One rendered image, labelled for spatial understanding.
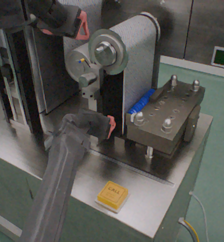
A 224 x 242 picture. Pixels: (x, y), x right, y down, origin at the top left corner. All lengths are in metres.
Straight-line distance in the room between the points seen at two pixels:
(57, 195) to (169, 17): 0.83
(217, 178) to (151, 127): 1.42
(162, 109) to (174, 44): 0.28
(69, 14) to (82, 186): 0.51
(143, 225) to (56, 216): 0.40
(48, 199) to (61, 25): 0.38
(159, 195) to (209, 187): 1.33
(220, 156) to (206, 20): 1.58
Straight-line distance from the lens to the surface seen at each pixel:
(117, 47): 0.82
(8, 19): 0.53
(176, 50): 1.12
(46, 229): 0.41
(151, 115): 0.94
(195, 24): 1.07
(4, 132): 1.16
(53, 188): 0.46
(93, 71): 0.87
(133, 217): 0.80
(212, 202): 2.08
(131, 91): 0.94
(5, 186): 1.28
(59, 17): 0.62
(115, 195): 0.81
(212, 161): 2.38
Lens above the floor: 1.56
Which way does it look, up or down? 36 degrees down
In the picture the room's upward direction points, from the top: straight up
